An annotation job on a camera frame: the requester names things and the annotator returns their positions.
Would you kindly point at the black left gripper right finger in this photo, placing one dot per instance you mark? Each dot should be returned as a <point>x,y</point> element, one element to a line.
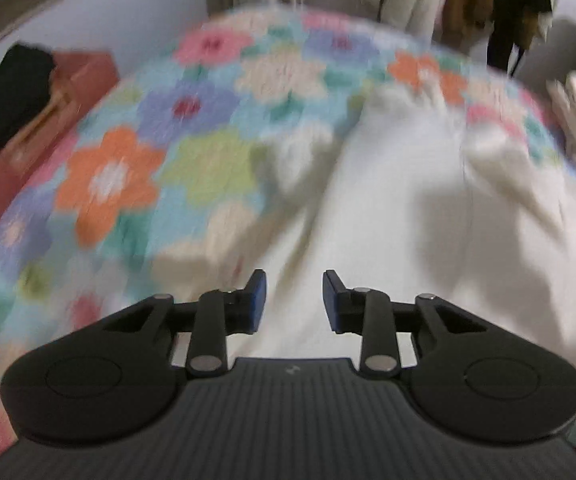
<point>372,315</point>

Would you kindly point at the colourful floral bed cover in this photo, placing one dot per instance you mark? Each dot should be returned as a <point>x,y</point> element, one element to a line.
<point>150,164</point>

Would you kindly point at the white fleece zip jacket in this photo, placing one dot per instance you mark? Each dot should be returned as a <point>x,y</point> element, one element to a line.
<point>412,200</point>

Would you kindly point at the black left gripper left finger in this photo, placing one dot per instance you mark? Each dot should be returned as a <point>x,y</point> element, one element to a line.
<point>155,322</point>

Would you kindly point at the black folded garment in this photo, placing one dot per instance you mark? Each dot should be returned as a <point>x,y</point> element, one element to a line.
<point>25,87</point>

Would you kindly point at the red storage box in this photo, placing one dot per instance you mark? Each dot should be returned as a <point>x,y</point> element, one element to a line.
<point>79,81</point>

